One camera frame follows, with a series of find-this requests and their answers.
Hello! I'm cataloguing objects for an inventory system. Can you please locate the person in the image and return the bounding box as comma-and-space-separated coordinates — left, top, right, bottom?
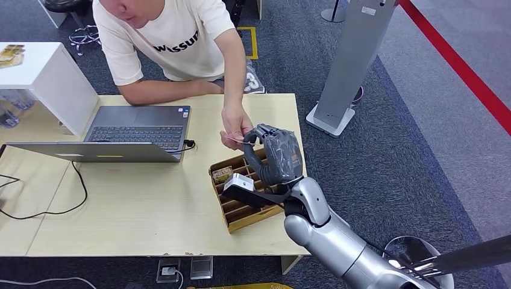
92, 0, 266, 152

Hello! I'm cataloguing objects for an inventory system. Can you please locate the closed floor socket cover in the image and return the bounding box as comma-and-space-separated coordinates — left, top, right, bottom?
190, 255, 215, 281

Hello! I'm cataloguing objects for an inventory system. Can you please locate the chrome stanchion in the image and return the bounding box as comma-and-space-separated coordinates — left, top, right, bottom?
381, 234, 511, 289

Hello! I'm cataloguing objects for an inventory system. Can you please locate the white plug cable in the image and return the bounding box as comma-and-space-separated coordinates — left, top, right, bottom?
161, 267, 185, 289

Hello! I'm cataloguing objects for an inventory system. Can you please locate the yellow floor tape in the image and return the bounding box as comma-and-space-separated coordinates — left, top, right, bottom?
237, 25, 260, 61

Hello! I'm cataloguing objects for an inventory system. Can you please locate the white cabinet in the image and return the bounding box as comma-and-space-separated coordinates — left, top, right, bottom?
0, 42, 100, 138

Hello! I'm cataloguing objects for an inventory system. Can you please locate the person's left hand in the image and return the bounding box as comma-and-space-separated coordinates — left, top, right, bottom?
219, 104, 254, 152

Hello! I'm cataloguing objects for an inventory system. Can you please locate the white floor cable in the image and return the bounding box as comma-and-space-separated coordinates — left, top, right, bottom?
0, 276, 98, 289

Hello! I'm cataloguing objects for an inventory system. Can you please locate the wooden slotted card organizer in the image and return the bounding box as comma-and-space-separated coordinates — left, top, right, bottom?
208, 148, 289, 235

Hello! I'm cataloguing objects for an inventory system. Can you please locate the black stool with chrome base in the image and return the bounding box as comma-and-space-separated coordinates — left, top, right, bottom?
42, 0, 103, 57

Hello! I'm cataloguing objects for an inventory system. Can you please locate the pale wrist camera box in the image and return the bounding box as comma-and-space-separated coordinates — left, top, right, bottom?
223, 173, 256, 193

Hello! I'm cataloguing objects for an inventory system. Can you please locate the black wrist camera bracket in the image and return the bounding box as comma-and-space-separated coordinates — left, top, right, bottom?
222, 185, 295, 210

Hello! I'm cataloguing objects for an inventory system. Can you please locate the thin black cable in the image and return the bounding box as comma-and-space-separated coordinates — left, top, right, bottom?
0, 173, 22, 189

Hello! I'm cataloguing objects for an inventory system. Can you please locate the black chair part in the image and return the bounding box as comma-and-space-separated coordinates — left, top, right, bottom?
222, 0, 246, 28

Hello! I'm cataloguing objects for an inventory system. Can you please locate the grey stanchion with round base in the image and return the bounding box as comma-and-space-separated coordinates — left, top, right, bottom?
320, 0, 349, 23

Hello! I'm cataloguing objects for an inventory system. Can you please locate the card stack in organizer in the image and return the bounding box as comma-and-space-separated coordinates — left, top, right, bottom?
212, 166, 234, 185

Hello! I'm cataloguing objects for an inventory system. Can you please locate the pale wooden table leg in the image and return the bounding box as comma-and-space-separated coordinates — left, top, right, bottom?
280, 255, 304, 276

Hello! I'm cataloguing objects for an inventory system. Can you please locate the grey kiosk pillar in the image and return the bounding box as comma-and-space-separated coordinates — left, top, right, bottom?
306, 0, 400, 139

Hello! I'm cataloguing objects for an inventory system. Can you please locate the yellow object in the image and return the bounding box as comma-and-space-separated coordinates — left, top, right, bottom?
186, 282, 295, 289

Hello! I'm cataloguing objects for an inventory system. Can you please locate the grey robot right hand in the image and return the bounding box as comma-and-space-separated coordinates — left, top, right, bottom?
242, 123, 304, 186

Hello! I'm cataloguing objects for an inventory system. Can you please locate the grey laptop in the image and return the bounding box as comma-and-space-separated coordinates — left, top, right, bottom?
0, 105, 192, 164

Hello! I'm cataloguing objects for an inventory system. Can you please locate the thin card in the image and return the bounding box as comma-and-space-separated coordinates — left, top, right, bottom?
223, 134, 248, 146

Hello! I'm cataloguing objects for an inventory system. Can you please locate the yellow printed brochure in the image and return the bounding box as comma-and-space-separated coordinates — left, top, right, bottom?
0, 44, 26, 70

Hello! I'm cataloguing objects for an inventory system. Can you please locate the red barrier strip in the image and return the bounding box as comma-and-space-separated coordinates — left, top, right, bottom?
399, 0, 511, 137

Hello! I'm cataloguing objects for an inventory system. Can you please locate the black laptop charger cable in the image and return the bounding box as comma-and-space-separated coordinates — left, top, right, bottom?
0, 139, 196, 221

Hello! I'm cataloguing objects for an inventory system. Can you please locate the open floor socket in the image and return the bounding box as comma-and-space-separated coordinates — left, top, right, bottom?
155, 257, 182, 284

